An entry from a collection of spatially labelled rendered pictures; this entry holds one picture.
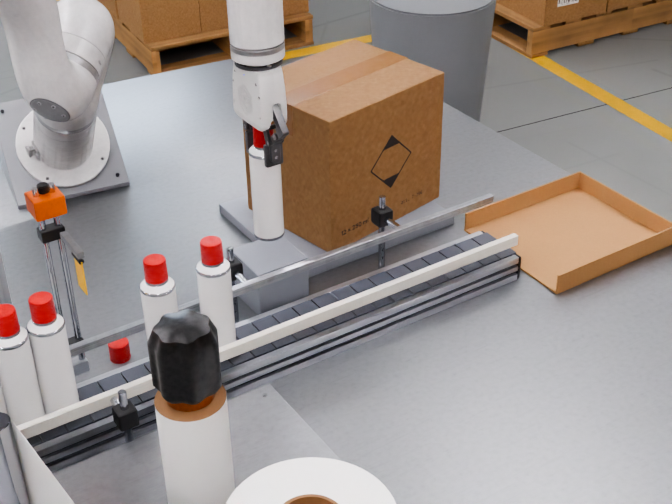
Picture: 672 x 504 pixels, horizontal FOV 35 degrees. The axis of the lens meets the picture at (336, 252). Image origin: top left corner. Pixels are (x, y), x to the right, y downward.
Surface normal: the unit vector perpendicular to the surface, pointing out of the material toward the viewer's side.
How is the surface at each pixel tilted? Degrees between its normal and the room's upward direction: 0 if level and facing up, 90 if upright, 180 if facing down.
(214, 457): 90
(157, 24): 90
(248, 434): 0
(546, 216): 0
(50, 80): 93
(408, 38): 94
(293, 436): 0
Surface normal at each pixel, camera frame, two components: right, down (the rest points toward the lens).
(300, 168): -0.72, 0.39
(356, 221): 0.70, 0.38
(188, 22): 0.47, 0.47
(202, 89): -0.01, -0.84
